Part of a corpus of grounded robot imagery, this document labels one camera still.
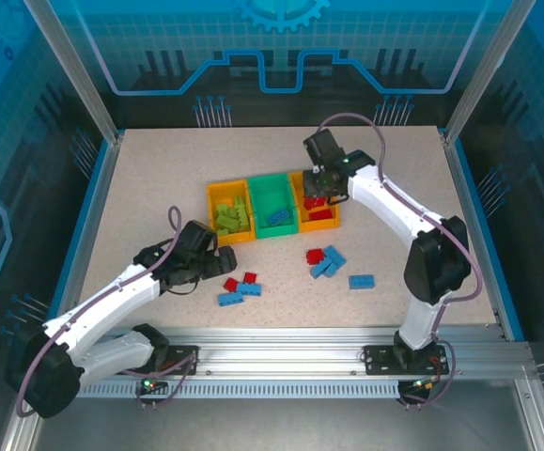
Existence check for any orange plastic bin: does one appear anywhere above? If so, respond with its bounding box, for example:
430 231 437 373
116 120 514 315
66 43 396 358
288 169 342 234
205 178 257 246

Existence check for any green plastic bin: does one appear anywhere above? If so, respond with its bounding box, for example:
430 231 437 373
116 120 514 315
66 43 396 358
246 172 300 240

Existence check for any blue printed back panel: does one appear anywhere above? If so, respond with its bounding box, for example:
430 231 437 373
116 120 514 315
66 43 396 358
40 0 526 131

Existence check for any small connector board with LED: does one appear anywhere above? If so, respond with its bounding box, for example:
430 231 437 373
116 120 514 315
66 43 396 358
140 374 168 395
402 377 440 395

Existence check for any metal tray shelf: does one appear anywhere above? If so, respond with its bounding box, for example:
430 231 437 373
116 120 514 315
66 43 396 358
0 394 544 451

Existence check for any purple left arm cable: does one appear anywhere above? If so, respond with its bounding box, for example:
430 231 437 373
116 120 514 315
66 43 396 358
16 205 202 419

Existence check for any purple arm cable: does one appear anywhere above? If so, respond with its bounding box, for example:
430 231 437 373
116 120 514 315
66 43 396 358
317 114 484 410
16 205 202 419

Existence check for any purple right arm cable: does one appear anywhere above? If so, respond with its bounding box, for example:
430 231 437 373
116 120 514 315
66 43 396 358
317 114 484 410

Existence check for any aluminium mounting rail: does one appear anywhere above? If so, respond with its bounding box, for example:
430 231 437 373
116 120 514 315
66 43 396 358
78 326 534 377

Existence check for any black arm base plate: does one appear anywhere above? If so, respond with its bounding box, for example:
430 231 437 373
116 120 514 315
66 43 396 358
151 345 200 375
363 345 450 376

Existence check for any blue table side rail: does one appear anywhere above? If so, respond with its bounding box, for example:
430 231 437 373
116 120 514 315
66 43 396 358
449 138 525 342
43 138 114 325

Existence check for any slotted metal cable duct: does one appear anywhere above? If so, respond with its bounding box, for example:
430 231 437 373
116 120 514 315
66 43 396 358
76 381 402 399

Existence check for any aluminium frame post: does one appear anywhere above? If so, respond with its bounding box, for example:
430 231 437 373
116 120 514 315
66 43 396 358
23 0 125 145
442 0 539 145

